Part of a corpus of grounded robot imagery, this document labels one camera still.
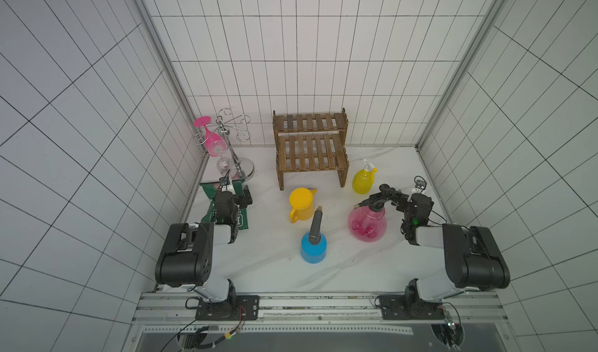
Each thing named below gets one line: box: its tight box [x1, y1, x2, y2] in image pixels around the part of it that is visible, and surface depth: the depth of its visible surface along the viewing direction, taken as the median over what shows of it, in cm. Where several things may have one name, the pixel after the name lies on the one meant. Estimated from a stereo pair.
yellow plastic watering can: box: [288, 186, 318, 224], surface depth 90 cm
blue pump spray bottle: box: [300, 205, 328, 264], surface depth 77 cm
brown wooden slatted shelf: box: [272, 107, 350, 191], surface depth 97 cm
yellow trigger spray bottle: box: [351, 158, 378, 195], surface depth 97 cm
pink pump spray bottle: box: [348, 183, 400, 243], surface depth 80 cm
